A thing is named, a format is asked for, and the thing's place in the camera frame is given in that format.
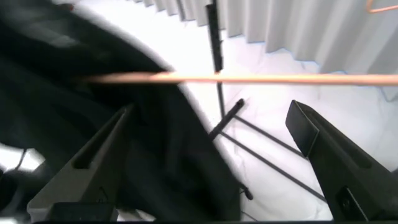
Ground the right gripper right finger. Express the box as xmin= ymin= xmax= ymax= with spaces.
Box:
xmin=285 ymin=99 xmax=398 ymax=222

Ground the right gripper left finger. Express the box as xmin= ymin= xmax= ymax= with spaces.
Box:
xmin=27 ymin=104 xmax=134 ymax=222

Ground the black garment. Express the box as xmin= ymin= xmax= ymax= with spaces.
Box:
xmin=0 ymin=0 xmax=242 ymax=222

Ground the pink clothes hanger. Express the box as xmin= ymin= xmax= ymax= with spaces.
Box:
xmin=83 ymin=71 xmax=398 ymax=87
xmin=366 ymin=0 xmax=398 ymax=14

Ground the black clothes rack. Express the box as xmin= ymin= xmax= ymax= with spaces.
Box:
xmin=205 ymin=0 xmax=327 ymax=203

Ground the white curtain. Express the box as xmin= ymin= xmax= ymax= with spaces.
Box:
xmin=130 ymin=0 xmax=398 ymax=102

